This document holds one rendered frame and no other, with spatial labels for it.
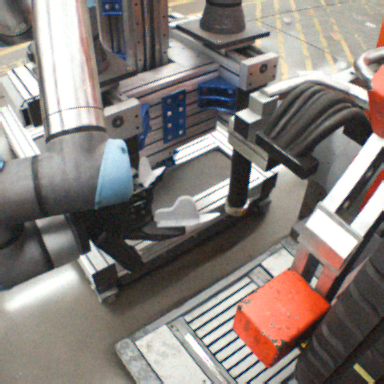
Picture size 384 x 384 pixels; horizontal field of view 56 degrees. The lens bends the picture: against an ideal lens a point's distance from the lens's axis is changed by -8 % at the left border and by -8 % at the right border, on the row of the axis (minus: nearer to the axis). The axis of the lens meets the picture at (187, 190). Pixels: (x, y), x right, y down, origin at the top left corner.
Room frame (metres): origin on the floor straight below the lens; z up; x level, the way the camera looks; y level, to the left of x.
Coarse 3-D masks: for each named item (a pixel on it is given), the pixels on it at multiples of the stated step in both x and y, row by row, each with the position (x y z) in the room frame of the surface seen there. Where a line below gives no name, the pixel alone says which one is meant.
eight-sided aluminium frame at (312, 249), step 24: (360, 168) 0.30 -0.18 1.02; (336, 192) 0.29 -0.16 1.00; (360, 192) 0.30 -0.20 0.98; (312, 216) 0.27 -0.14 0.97; (336, 216) 0.26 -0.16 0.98; (360, 216) 0.25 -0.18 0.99; (312, 240) 0.26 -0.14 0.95; (336, 240) 0.24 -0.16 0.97; (360, 240) 0.23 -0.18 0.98; (312, 264) 0.27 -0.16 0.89; (336, 264) 0.23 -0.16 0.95; (360, 264) 0.44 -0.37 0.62; (336, 288) 0.24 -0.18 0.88
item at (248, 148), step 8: (232, 120) 0.49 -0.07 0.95; (232, 128) 0.48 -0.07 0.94; (232, 136) 0.48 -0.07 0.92; (240, 136) 0.47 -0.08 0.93; (232, 144) 0.48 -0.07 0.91; (240, 144) 0.47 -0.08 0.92; (248, 144) 0.45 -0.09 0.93; (240, 152) 0.46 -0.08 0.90; (248, 152) 0.45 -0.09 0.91; (256, 152) 0.44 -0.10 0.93; (264, 152) 0.43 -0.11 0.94; (256, 160) 0.44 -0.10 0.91; (264, 160) 0.42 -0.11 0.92; (272, 160) 0.43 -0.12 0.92; (264, 168) 0.42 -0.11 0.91; (272, 168) 0.43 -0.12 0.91
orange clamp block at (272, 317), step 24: (264, 288) 0.24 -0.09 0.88; (288, 288) 0.24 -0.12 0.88; (312, 288) 0.23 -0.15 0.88; (240, 312) 0.21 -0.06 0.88; (264, 312) 0.21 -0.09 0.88; (288, 312) 0.20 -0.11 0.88; (312, 312) 0.20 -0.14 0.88; (240, 336) 0.20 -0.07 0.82; (264, 336) 0.18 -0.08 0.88; (288, 336) 0.17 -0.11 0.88; (264, 360) 0.17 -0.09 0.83
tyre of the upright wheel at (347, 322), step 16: (368, 272) 0.18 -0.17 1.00; (352, 288) 0.18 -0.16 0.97; (368, 288) 0.17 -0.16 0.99; (336, 304) 0.18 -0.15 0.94; (352, 304) 0.17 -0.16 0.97; (368, 304) 0.16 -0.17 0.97; (336, 320) 0.16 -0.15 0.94; (352, 320) 0.16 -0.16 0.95; (368, 320) 0.15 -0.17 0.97; (320, 336) 0.16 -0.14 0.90; (336, 336) 0.15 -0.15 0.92; (352, 336) 0.14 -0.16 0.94; (368, 336) 0.14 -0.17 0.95; (304, 352) 0.17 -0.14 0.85; (320, 352) 0.15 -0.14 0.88; (336, 352) 0.14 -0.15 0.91; (352, 352) 0.13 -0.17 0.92; (368, 352) 0.13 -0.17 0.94; (304, 368) 0.15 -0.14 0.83; (320, 368) 0.14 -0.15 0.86; (336, 368) 0.13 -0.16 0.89; (352, 368) 0.12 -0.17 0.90; (368, 368) 0.11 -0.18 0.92
